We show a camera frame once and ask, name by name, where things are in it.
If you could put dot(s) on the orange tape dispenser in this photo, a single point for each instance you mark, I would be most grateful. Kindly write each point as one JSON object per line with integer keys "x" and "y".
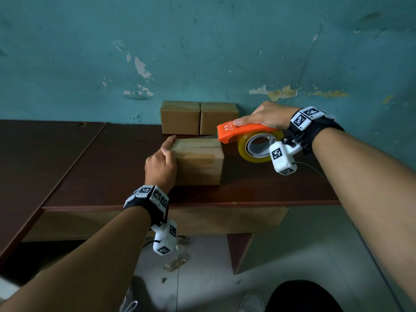
{"x": 237, "y": 129}

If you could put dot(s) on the yellowish clear tape roll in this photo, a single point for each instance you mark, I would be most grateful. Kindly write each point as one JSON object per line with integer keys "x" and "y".
{"x": 243, "y": 152}

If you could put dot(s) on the large brown cardboard box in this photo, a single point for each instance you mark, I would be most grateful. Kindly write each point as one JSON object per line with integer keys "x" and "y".
{"x": 180, "y": 120}

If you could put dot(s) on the cardboard box with dark edge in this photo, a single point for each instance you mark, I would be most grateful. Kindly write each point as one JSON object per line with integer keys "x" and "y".
{"x": 201, "y": 168}

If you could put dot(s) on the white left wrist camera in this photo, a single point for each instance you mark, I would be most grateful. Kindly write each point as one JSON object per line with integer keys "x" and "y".
{"x": 164, "y": 238}

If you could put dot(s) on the dark brown wooden table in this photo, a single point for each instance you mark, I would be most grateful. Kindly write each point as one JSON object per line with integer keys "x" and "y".
{"x": 113, "y": 172}

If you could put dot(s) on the small brown cardboard box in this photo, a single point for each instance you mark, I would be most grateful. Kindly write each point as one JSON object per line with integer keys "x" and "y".
{"x": 216, "y": 118}

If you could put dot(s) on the person's left hand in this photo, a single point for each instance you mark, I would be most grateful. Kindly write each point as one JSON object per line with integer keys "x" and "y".
{"x": 161, "y": 168}

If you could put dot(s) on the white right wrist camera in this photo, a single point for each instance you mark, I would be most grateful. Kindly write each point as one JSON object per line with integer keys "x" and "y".
{"x": 282, "y": 159}

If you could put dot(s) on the person's right forearm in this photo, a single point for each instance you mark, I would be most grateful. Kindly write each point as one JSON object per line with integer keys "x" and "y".
{"x": 373, "y": 198}

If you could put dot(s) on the person's right hand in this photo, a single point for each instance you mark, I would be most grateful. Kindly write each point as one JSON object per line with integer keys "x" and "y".
{"x": 273, "y": 115}

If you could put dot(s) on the crumpled clear plastic scrap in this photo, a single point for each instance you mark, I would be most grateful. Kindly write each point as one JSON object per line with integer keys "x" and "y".
{"x": 177, "y": 263}

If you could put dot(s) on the black trousers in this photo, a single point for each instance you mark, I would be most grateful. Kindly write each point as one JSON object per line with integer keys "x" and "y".
{"x": 302, "y": 298}

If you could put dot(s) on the person's left forearm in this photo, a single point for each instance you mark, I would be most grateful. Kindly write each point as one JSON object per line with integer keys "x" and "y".
{"x": 74, "y": 263}

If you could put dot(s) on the white left shoe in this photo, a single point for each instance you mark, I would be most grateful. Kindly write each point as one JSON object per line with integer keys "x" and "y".
{"x": 128, "y": 302}

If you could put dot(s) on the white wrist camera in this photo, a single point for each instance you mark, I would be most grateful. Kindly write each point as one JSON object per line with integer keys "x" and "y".
{"x": 282, "y": 159}
{"x": 164, "y": 238}

